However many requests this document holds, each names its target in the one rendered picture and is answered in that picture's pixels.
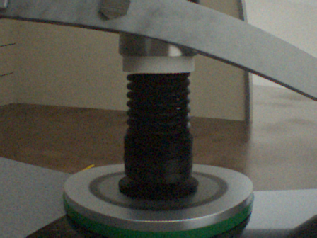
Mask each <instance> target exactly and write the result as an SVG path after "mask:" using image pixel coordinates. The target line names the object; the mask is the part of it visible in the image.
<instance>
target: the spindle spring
mask: <svg viewBox="0 0 317 238"><path fill-rule="evenodd" d="M189 76H190V72H181V73H172V74H140V73H133V74H128V75H127V77H126V78H127V80H128V81H131V82H130V83H128V84H127V89H128V90H131V91H129V92H128V93H127V95H126V96H127V98H130V100H129V101H127V102H126V106H127V107H128V108H129V109H127V111H126V114H127V116H128V117H129V118H128V119H127V120H126V123H127V125H128V126H129V127H128V128H127V129H126V131H127V134H130V135H132V136H133V137H140V138H164V137H175V136H178V135H181V134H183V133H187V132H189V130H190V128H191V125H190V123H189V121H190V119H191V116H190V114H189V112H190V111H191V106H190V105H189V104H190V102H191V98H190V97H189V96H188V94H189V93H190V88H188V86H189V85H190V83H191V82H190V80H189V78H188V77H189ZM173 80H176V82H171V83H161V84H141V83H140V82H153V81H173ZM170 89H173V90H175V89H177V91H173V92H166V93H140V91H161V90H168V91H170ZM174 98H179V100H176V101H164V102H140V101H157V100H168V99H174ZM169 108H179V109H176V110H166V111H140V110H161V109H169ZM178 117H181V118H178ZM168 118H177V119H174V120H162V121H140V119H146V120H155V119H168ZM178 126H181V127H178ZM171 127H177V128H173V129H169V130H140V128H148V129H156V128H171Z"/></svg>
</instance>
